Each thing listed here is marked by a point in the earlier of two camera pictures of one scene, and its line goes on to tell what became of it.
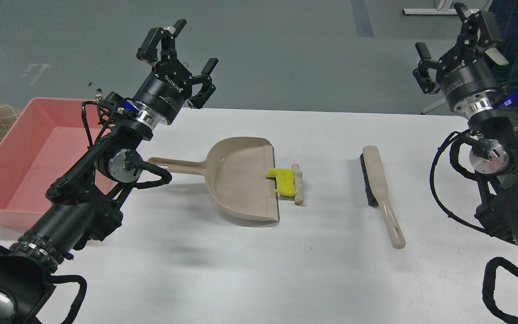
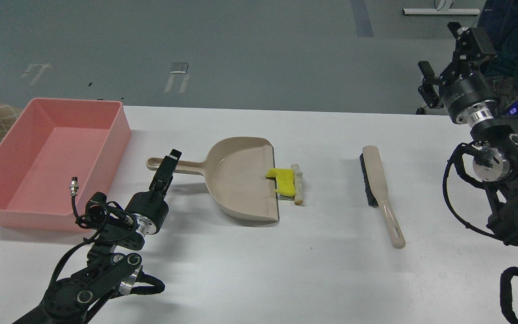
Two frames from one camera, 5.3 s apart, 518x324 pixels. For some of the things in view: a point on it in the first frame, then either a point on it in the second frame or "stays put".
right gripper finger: (421, 74) to (427, 90)
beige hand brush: (376, 195) stays put
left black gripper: (170, 84) to (149, 208)
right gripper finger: (481, 29) to (473, 47)
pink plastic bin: (48, 137) stays put
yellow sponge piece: (285, 180) stays put
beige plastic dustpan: (235, 169) stays put
